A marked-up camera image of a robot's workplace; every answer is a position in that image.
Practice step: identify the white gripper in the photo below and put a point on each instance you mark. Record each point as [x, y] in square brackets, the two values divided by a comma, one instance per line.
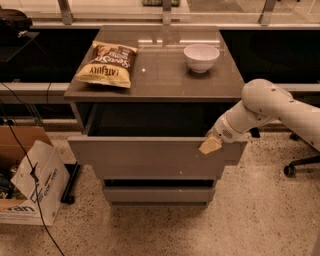
[222, 131]

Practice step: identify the grey top drawer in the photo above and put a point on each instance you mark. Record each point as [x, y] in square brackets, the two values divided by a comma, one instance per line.
[152, 141]

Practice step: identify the grey drawer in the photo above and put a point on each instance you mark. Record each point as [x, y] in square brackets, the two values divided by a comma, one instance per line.
[156, 195]
[152, 141]

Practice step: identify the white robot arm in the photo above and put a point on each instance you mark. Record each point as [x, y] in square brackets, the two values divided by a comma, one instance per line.
[262, 210]

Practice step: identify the grey drawer cabinet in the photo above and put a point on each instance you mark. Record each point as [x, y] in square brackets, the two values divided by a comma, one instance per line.
[161, 75]

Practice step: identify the grey bottom drawer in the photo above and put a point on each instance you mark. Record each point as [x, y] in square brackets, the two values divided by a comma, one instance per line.
[156, 195]

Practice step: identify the black office chair base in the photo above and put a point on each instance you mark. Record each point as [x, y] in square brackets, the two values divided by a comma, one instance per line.
[300, 160]

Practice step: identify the white bowl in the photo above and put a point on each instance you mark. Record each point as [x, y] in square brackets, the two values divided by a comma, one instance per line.
[201, 57]

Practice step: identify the yellow chip bag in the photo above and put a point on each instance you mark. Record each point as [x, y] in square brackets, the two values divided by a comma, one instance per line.
[110, 64]

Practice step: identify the black table leg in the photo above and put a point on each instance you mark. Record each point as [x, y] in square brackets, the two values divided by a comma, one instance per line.
[73, 170]

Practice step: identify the cardboard box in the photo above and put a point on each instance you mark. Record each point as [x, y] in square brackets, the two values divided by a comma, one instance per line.
[37, 173]

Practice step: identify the black bag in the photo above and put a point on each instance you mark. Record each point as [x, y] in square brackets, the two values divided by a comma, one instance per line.
[14, 23]

